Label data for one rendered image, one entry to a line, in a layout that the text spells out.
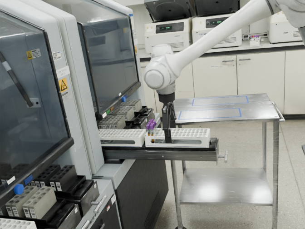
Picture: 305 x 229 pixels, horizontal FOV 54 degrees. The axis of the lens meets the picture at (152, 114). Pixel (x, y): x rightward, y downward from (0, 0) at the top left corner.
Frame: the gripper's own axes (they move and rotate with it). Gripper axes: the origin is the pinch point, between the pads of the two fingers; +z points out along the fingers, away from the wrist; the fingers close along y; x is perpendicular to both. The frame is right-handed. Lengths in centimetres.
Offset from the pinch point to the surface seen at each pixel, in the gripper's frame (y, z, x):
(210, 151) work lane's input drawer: -6.2, 5.6, -18.7
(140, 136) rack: -3.8, -0.2, 14.2
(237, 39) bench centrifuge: 230, -11, -28
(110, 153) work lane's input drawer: -6.6, 7.6, 29.7
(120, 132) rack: 0.6, -0.1, 25.9
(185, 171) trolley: 62, 59, 8
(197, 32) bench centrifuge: 230, -23, 16
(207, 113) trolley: 38.1, 4.3, -12.9
